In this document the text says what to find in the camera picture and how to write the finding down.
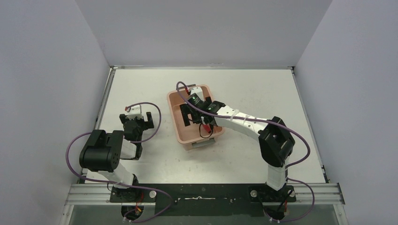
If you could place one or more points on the aluminium front rail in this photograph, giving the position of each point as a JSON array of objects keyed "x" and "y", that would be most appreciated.
[{"x": 98, "y": 194}]

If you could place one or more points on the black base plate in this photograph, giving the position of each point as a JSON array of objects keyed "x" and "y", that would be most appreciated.
[{"x": 208, "y": 199}]

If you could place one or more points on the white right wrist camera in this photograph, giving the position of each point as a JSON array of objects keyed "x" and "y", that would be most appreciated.
[{"x": 196, "y": 90}]

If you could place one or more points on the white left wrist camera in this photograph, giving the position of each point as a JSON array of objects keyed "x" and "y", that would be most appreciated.
[{"x": 134, "y": 112}]

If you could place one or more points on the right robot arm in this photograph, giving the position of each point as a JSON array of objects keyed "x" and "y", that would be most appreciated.
[{"x": 276, "y": 143}]

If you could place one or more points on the pink plastic bin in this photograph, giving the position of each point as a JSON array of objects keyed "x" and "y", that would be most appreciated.
[{"x": 193, "y": 136}]

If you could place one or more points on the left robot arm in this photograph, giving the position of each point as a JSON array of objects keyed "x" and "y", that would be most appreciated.
[{"x": 103, "y": 151}]

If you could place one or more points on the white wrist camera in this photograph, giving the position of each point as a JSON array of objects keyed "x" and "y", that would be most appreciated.
[
  {"x": 196, "y": 90},
  {"x": 134, "y": 112}
]

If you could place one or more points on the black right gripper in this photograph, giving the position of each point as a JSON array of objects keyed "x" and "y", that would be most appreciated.
[{"x": 185, "y": 111}]

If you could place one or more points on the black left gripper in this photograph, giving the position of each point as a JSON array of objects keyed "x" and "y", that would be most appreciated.
[{"x": 135, "y": 121}]

